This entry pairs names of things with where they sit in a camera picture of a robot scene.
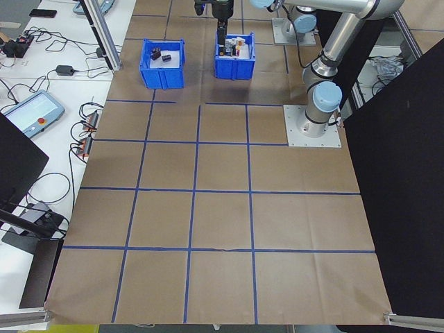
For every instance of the blue bin with push buttons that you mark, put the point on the blue bin with push buttons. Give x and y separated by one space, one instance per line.
234 69

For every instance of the blue bin with black capacitors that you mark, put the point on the blue bin with black capacitors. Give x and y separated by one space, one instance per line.
161 78

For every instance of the white silver push button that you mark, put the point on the white silver push button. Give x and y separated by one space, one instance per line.
228 43

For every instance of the white foam liner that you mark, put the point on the white foam liner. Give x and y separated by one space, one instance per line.
245 53
174 63

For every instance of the light blue teach pendant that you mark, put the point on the light blue teach pendant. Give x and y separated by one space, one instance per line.
78 7
34 111

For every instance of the black power adapter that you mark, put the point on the black power adapter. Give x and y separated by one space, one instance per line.
65 70

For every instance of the white crumpled plastic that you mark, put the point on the white crumpled plastic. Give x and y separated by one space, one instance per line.
385 66

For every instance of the black smartphone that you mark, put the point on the black smartphone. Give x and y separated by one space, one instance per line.
43 13

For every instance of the black device with red part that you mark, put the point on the black device with red part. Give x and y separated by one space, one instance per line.
19 46

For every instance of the grey flat bar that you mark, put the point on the grey flat bar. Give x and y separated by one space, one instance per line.
8 25

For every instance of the black monitor panel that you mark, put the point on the black monitor panel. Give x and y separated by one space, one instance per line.
17 166

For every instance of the grey flat plate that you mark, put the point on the grey flat plate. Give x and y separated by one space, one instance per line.
34 212

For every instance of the black side panel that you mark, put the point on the black side panel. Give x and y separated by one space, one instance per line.
40 277

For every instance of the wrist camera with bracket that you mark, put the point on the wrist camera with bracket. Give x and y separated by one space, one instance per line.
200 7

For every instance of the aluminium profile post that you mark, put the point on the aluminium profile post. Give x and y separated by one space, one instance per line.
107 45

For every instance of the metal bar frame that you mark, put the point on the metal bar frame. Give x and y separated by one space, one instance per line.
407 34

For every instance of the black frame cover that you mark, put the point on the black frame cover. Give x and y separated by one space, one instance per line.
399 173

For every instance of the black stand base plate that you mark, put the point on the black stand base plate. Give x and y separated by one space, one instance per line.
19 243

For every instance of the aluminium profile rail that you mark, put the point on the aluminium profile rail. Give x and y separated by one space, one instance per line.
21 318
416 320

